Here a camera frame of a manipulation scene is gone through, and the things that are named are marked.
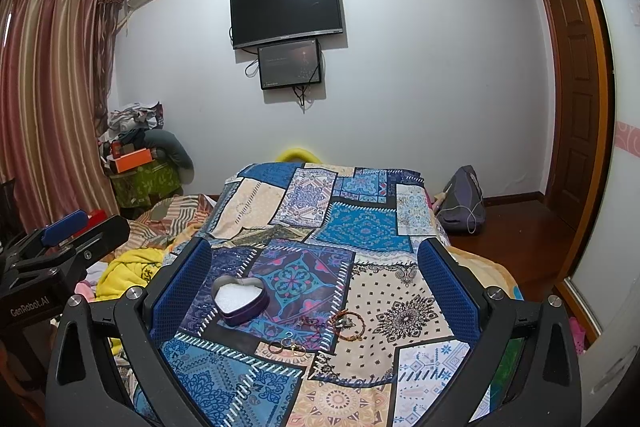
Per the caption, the purple heart-shaped jewelry box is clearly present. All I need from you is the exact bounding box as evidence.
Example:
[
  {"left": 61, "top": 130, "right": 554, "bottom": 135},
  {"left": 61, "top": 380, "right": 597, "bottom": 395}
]
[{"left": 212, "top": 275, "right": 270, "bottom": 327}]

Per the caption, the orange beaded bracelet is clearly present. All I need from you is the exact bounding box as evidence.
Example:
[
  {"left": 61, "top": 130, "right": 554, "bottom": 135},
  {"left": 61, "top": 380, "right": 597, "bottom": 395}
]
[{"left": 331, "top": 310, "right": 366, "bottom": 342}]

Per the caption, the red string bracelet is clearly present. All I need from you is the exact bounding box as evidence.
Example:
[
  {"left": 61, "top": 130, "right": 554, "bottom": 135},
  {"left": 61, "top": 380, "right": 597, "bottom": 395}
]
[{"left": 297, "top": 313, "right": 331, "bottom": 338}]

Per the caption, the red box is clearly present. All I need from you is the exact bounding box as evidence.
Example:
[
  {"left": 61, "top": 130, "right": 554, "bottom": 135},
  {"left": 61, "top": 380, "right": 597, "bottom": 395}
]
[{"left": 74, "top": 209, "right": 107, "bottom": 237}]

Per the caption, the yellow cartoon blanket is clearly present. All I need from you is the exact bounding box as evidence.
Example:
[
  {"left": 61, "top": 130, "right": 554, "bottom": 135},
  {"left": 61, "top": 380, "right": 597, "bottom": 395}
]
[{"left": 96, "top": 248, "right": 164, "bottom": 301}]

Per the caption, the orange box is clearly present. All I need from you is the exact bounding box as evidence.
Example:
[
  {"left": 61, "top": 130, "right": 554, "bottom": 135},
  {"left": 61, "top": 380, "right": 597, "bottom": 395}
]
[{"left": 107, "top": 148, "right": 153, "bottom": 174}]

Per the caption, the green patterned storage box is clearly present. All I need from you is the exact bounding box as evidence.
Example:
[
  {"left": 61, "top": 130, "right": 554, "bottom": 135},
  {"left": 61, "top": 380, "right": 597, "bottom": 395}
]
[{"left": 110, "top": 160, "right": 181, "bottom": 208}]

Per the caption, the striped bedsheet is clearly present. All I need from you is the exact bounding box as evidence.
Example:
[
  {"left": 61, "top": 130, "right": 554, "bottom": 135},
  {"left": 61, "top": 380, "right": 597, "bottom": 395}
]
[{"left": 113, "top": 194, "right": 216, "bottom": 258}]

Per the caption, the pile of clothes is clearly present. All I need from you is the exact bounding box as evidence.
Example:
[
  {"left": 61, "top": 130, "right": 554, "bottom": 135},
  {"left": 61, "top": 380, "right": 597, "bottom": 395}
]
[{"left": 98, "top": 102, "right": 194, "bottom": 184}]

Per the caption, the grey purple backpack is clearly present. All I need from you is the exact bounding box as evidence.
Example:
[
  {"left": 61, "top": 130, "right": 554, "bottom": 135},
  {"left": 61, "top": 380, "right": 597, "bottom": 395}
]
[{"left": 436, "top": 165, "right": 486, "bottom": 235}]

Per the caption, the patchwork patterned bed blanket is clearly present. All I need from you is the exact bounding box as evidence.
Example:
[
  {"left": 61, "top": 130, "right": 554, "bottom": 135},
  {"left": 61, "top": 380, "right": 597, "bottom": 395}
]
[{"left": 160, "top": 162, "right": 470, "bottom": 426}]

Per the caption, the red striped curtain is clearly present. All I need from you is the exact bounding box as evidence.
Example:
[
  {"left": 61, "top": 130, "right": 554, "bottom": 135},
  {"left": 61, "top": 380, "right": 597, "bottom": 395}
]
[{"left": 1, "top": 0, "right": 124, "bottom": 230}]

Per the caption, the brown wooden door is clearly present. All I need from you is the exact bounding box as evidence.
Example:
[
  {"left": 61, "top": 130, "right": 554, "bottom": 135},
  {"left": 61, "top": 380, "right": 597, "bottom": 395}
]
[{"left": 544, "top": 0, "right": 608, "bottom": 230}]

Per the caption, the small black wall monitor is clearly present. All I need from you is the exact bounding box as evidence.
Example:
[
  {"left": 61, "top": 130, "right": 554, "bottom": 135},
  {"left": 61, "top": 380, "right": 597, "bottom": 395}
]
[{"left": 257, "top": 39, "right": 322, "bottom": 91}]

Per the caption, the black wall television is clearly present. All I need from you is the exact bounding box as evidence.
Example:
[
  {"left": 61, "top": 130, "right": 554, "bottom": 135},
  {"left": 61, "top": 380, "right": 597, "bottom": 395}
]
[{"left": 229, "top": 0, "right": 344, "bottom": 49}]

